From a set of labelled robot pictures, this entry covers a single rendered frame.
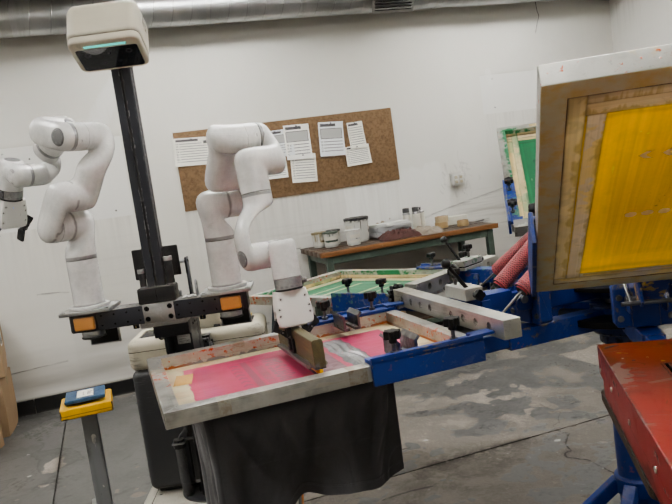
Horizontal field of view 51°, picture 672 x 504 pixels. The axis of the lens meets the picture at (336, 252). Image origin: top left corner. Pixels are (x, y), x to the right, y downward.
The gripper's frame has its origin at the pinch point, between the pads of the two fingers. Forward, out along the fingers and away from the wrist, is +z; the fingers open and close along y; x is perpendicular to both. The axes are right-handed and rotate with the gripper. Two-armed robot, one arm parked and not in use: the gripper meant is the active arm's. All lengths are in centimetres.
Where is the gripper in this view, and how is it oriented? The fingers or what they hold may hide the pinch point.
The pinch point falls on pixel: (299, 343)
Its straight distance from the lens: 194.3
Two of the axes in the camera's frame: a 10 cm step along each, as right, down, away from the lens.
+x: 3.1, -0.2, -9.5
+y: -9.3, 1.8, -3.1
